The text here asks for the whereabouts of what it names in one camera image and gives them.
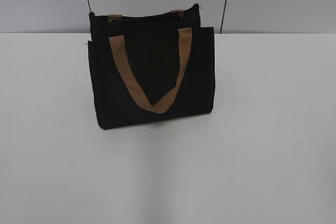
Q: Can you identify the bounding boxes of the black canvas tote bag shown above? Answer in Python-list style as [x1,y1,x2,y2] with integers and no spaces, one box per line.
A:
[88,4,215,130]

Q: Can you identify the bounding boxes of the tan front bag handle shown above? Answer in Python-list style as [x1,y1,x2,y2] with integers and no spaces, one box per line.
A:
[105,28,193,114]

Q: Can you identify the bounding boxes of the tan bag handle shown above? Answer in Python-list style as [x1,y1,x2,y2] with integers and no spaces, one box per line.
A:
[105,28,193,114]
[108,9,184,23]

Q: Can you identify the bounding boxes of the tan rear bag handle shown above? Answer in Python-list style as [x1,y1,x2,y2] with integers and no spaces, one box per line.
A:
[108,9,184,23]

